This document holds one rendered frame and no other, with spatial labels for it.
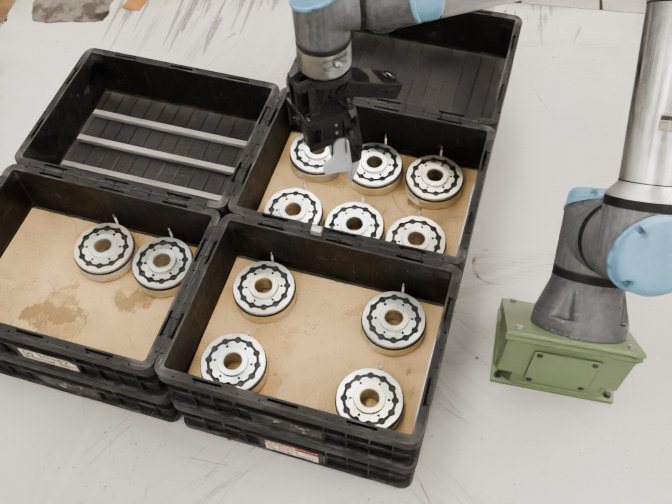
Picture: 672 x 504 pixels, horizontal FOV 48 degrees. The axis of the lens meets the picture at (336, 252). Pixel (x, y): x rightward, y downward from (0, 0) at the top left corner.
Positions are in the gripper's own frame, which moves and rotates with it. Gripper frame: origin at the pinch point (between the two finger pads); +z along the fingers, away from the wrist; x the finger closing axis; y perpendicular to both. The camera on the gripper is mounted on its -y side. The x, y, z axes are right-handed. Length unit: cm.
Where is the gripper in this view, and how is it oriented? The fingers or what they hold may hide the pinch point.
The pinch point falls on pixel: (345, 160)
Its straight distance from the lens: 121.7
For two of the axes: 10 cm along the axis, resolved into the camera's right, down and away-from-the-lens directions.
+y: -8.8, 4.1, -2.4
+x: 4.7, 6.9, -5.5
